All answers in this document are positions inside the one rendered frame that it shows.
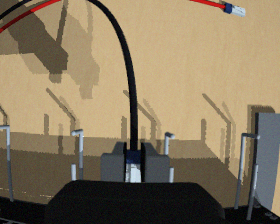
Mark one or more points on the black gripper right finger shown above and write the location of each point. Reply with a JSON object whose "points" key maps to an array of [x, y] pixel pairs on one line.
{"points": [[154, 167]]}

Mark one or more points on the red cable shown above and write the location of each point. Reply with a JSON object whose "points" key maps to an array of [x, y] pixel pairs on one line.
{"points": [[53, 1]]}

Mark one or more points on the black patch cord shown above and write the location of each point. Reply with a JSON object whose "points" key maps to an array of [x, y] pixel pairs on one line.
{"points": [[128, 64]]}

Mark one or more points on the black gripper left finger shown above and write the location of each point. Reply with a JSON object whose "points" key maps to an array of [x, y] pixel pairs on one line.
{"points": [[113, 165]]}

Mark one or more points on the grey cable plug with dark blue boot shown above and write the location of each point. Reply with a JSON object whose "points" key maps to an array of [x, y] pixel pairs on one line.
{"points": [[231, 9]]}

